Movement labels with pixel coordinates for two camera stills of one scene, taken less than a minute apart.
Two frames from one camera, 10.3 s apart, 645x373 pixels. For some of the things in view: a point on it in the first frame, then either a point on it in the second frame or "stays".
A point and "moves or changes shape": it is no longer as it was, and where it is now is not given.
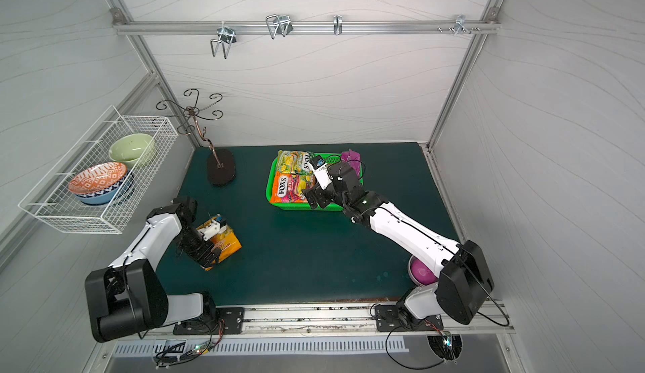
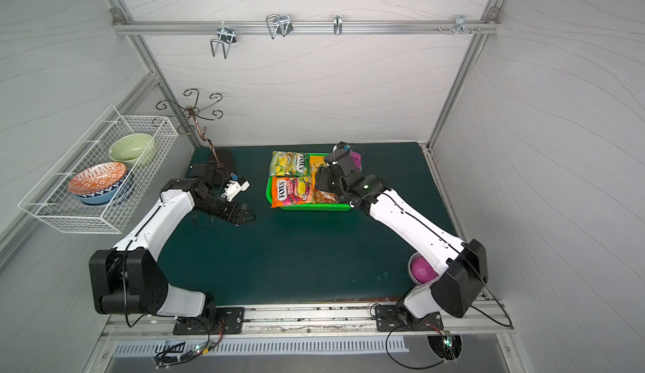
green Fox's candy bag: x=294 y=162 moves or changes shape
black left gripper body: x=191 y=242 -> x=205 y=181
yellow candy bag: x=225 y=240 moves or changes shape
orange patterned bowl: x=97 y=178 stays
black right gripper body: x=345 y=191 -> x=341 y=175
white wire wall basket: x=99 y=180 stays
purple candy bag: x=353 y=158 stays
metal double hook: x=227 y=36 stays
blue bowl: x=107 y=195 stays
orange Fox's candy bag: x=287 y=187 stays
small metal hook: x=338 y=24 stays
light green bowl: x=130 y=149 stays
